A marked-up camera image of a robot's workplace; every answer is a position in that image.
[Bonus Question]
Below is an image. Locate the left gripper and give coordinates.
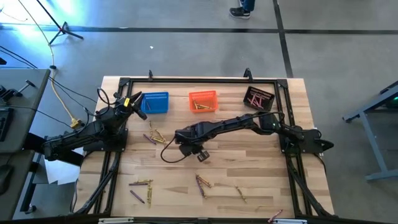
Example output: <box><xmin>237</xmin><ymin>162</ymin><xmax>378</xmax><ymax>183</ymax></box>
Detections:
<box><xmin>113</xmin><ymin>91</ymin><xmax>149</xmax><ymax>121</ymax></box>

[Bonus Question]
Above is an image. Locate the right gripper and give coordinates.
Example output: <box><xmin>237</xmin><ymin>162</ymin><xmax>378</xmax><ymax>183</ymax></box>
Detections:
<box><xmin>174</xmin><ymin>123</ymin><xmax>211</xmax><ymax>163</ymax></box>

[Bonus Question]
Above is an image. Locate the blue plastic basket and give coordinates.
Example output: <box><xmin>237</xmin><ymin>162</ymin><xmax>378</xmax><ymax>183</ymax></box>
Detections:
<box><xmin>140</xmin><ymin>91</ymin><xmax>170</xmax><ymax>114</ymax></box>

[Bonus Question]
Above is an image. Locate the orange plastic basket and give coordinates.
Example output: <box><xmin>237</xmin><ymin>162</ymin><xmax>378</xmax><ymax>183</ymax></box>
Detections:
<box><xmin>188</xmin><ymin>90</ymin><xmax>219</xmax><ymax>114</ymax></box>

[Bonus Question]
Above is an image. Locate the black plastic basket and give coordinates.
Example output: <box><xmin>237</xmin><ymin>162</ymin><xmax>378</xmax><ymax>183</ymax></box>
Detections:
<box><xmin>243</xmin><ymin>86</ymin><xmax>276</xmax><ymax>112</ymax></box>

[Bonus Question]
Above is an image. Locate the white paper sheet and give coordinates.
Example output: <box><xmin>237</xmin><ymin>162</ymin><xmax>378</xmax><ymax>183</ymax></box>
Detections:
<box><xmin>43</xmin><ymin>152</ymin><xmax>81</xmax><ymax>187</ymax></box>

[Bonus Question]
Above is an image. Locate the black tripod stand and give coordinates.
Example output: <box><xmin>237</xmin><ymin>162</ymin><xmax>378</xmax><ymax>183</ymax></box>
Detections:
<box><xmin>35</xmin><ymin>0</ymin><xmax>85</xmax><ymax>46</ymax></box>

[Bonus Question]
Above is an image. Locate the white metal plate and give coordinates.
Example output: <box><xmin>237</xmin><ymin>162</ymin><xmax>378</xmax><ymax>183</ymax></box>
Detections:
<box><xmin>272</xmin><ymin>218</ymin><xmax>308</xmax><ymax>224</ymax></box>
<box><xmin>98</xmin><ymin>217</ymin><xmax>134</xmax><ymax>224</ymax></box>

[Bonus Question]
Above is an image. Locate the grey desk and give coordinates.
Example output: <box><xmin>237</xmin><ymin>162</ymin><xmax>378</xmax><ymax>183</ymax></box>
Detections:
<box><xmin>0</xmin><ymin>68</ymin><xmax>52</xmax><ymax>155</ymax></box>

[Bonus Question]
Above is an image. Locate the black metal beam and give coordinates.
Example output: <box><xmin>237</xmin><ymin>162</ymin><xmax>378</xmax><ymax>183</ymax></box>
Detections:
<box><xmin>23</xmin><ymin>132</ymin><xmax>85</xmax><ymax>167</ymax></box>

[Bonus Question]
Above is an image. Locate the black desk clamp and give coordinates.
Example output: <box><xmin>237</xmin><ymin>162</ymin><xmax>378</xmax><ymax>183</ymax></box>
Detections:
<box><xmin>0</xmin><ymin>80</ymin><xmax>37</xmax><ymax>101</ymax></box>

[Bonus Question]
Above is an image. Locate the black keyboard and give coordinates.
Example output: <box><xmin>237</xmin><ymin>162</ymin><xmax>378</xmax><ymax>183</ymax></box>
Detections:
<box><xmin>0</xmin><ymin>107</ymin><xmax>15</xmax><ymax>142</ymax></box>

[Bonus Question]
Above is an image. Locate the person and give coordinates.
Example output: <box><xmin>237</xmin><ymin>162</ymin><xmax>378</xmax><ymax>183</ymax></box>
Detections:
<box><xmin>229</xmin><ymin>0</ymin><xmax>257</xmax><ymax>20</ymax></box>

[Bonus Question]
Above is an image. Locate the dark desk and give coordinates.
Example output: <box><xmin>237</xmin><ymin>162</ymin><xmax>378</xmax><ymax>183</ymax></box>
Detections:
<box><xmin>0</xmin><ymin>149</ymin><xmax>35</xmax><ymax>222</ymax></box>

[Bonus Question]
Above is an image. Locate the black computer mouse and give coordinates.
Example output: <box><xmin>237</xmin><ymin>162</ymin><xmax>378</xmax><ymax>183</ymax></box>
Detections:
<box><xmin>0</xmin><ymin>164</ymin><xmax>15</xmax><ymax>196</ymax></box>

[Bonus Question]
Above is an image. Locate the grey metal table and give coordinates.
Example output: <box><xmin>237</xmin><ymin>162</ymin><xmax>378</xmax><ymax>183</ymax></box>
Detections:
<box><xmin>341</xmin><ymin>80</ymin><xmax>398</xmax><ymax>182</ymax></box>

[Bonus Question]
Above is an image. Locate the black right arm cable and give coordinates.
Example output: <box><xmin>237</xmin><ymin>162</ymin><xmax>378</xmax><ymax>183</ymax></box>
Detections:
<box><xmin>160</xmin><ymin>136</ymin><xmax>195</xmax><ymax>164</ymax></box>

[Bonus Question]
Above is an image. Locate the black metal table frame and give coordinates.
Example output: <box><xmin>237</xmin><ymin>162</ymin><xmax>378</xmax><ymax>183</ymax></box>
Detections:
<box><xmin>70</xmin><ymin>67</ymin><xmax>336</xmax><ymax>218</ymax></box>

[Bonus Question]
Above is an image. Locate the black floor cable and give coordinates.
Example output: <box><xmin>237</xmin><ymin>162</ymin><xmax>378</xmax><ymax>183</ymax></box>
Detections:
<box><xmin>48</xmin><ymin>76</ymin><xmax>98</xmax><ymax>104</ymax></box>
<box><xmin>0</xmin><ymin>45</ymin><xmax>39</xmax><ymax>69</ymax></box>

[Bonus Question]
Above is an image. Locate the yellow power cable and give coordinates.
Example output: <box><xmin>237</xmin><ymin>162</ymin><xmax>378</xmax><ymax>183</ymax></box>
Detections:
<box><xmin>17</xmin><ymin>0</ymin><xmax>83</xmax><ymax>129</ymax></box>

